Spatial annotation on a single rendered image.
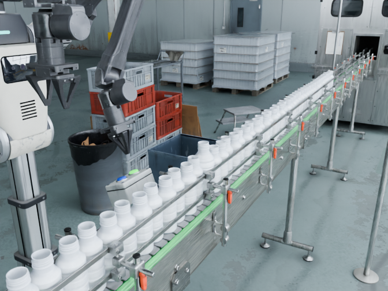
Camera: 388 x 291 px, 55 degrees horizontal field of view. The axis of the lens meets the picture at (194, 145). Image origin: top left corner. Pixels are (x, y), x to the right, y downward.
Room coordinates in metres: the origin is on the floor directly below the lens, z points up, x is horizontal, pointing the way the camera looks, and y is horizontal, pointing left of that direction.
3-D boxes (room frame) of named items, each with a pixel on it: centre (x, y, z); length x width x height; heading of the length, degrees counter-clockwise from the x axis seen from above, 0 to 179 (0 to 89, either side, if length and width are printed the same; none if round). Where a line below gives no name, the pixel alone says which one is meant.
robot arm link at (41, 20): (0.84, 0.31, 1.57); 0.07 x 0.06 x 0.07; 61
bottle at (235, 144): (1.35, -0.15, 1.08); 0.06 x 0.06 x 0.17
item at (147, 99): (3.78, 0.72, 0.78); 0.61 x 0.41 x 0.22; 157
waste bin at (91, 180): (2.92, 0.81, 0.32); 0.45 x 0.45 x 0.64
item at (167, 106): (4.43, 0.46, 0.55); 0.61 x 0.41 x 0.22; 153
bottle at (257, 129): (1.56, -0.27, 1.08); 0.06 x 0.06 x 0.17
